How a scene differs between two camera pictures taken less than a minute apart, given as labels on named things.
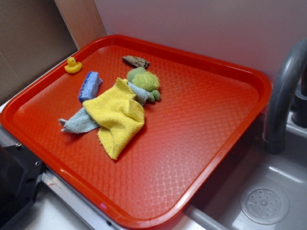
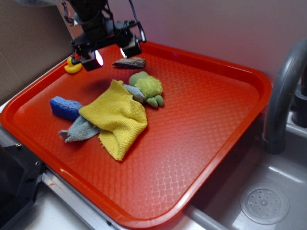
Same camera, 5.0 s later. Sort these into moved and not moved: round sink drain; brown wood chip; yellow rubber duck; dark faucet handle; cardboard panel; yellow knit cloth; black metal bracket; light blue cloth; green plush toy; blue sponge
Moved: light blue cloth; brown wood chip; blue sponge; green plush toy
Not moved: round sink drain; black metal bracket; yellow rubber duck; yellow knit cloth; dark faucet handle; cardboard panel
